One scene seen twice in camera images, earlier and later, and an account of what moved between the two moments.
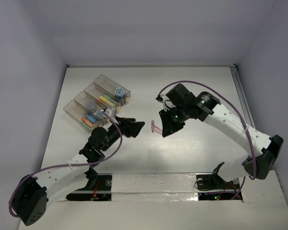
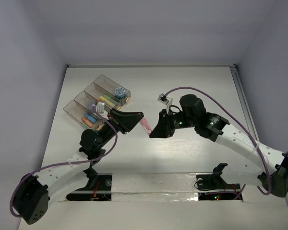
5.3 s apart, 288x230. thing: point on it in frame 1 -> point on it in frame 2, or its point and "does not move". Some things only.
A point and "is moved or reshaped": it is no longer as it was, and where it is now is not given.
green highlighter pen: (110, 98) does not move
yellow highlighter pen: (105, 100) does not move
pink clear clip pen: (154, 128) is moved or reshaped
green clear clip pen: (87, 126) does not move
